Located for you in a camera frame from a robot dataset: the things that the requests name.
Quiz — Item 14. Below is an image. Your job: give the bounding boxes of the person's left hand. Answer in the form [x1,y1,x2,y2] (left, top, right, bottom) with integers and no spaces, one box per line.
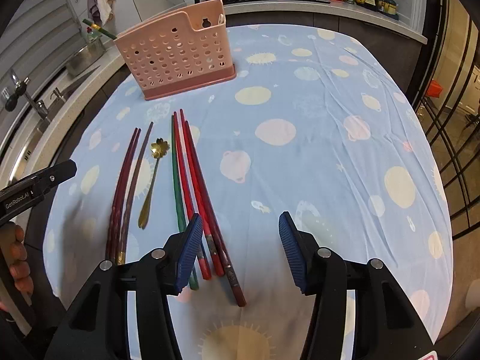
[1,221,34,297]

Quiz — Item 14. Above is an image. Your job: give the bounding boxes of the green chopstick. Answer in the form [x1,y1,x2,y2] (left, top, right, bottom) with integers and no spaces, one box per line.
[82,19,116,40]
[170,115,200,291]

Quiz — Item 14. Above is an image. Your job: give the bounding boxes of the pink perforated utensil holder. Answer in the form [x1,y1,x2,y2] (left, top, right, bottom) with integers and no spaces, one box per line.
[114,0,236,101]

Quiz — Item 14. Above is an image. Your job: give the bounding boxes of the white window blinds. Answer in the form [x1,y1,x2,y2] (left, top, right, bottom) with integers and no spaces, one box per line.
[1,0,86,140]

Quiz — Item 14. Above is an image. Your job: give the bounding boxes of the green chopstick in holder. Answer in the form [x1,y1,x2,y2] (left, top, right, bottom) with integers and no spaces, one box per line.
[82,19,116,40]

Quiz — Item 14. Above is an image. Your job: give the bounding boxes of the dark red long chopstick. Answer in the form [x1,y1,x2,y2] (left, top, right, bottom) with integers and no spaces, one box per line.
[183,120,247,307]

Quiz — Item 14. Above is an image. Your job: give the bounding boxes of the soap dispenser pump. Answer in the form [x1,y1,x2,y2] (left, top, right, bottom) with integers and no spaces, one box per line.
[50,87,67,103]

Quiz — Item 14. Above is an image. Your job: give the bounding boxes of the purple hanging cloth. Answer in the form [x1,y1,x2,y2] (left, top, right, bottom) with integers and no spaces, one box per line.
[87,0,102,26]

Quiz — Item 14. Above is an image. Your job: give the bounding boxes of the red chopstick with pattern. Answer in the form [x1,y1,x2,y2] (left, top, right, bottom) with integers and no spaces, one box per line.
[180,109,224,277]

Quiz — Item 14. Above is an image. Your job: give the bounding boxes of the green dish soap bottle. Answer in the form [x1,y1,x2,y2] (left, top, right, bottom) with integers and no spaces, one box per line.
[86,26,98,43]

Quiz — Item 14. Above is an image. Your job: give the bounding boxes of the small condiment jars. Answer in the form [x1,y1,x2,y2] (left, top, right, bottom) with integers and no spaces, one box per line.
[377,0,399,20]

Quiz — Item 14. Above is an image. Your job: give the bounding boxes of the dark maroon chopstick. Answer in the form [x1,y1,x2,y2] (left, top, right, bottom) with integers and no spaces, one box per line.
[105,127,138,263]
[115,129,141,263]

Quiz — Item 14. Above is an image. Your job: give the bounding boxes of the steel mixing bowl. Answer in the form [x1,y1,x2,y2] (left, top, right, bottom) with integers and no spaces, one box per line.
[65,37,106,77]

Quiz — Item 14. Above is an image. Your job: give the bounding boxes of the gold flower spoon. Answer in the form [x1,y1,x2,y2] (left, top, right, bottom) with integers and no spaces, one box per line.
[137,138,170,230]

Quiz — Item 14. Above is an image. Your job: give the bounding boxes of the light blue patterned tablecloth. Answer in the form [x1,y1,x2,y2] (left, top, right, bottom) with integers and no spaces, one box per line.
[43,25,452,359]

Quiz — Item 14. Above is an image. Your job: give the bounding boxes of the chrome kitchen faucet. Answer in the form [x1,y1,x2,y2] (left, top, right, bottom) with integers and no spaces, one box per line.
[1,68,50,122]

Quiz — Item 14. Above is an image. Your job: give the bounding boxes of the white hanging towel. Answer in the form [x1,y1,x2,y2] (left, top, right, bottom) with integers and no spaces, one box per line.
[92,0,116,25]

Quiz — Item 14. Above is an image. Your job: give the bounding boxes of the brown purple chopstick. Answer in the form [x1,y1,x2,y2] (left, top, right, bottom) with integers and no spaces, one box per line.
[118,120,155,265]

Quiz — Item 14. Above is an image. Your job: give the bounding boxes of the stainless steel sink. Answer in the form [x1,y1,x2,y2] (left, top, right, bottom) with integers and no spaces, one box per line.
[1,67,98,189]

